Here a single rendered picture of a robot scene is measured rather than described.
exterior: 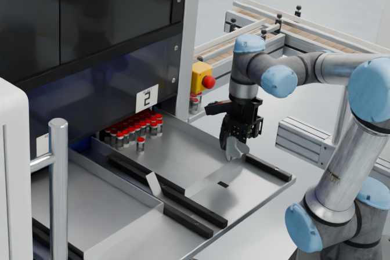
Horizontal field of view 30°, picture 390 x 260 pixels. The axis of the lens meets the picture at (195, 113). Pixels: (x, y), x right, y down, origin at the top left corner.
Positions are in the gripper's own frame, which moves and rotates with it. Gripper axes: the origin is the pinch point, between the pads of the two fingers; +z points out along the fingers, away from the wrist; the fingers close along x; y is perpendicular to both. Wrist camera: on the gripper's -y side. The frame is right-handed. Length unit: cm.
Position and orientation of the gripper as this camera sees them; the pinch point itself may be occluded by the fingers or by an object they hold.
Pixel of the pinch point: (227, 156)
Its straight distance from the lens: 196.6
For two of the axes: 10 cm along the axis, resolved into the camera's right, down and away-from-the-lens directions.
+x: 6.4, -3.3, 7.0
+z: -0.9, 8.7, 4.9
